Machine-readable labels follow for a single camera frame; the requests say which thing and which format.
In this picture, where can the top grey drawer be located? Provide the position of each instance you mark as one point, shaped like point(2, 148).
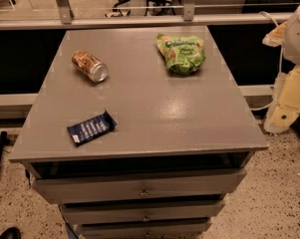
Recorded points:
point(139, 186)

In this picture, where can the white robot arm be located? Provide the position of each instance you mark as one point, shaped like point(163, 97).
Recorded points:
point(291, 43)

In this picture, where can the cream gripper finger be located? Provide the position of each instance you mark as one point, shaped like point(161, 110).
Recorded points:
point(285, 107)
point(275, 38)

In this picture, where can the grey metal railing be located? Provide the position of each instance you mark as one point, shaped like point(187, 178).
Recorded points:
point(80, 14)

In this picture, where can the middle grey drawer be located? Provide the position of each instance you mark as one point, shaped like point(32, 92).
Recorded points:
point(142, 212)

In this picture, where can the orange soda can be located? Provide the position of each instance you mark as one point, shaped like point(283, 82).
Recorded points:
point(90, 66)

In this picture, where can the bottom grey drawer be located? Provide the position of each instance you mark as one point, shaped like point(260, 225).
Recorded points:
point(144, 230)

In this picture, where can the grey drawer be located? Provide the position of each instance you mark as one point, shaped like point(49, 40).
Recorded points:
point(144, 230)
point(142, 212)
point(139, 186)

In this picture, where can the blue snack bar wrapper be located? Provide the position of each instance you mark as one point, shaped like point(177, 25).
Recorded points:
point(92, 128)

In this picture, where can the green chip bag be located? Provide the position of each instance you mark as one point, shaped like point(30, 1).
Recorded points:
point(182, 55)

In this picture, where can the grey drawer cabinet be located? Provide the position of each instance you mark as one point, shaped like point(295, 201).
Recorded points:
point(165, 123)

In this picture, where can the black shoe tip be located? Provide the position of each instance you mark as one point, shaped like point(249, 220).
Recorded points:
point(11, 233)

